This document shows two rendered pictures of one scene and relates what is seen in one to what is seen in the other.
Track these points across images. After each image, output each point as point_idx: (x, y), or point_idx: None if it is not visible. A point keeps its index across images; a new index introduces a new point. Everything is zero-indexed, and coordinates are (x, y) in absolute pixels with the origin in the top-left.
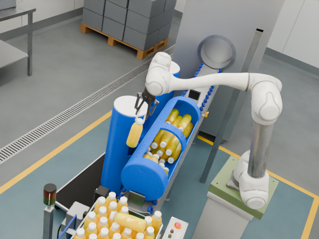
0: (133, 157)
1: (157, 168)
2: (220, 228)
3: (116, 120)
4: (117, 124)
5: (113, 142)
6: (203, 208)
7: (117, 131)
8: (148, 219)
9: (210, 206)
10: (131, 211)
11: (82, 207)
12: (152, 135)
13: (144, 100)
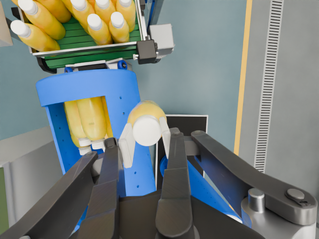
0: (127, 96)
1: (52, 89)
2: (4, 148)
3: (220, 202)
4: (212, 197)
5: (200, 180)
6: (27, 153)
7: (205, 191)
8: (24, 0)
9: (11, 157)
10: (88, 47)
11: (160, 43)
12: (129, 181)
13: (164, 185)
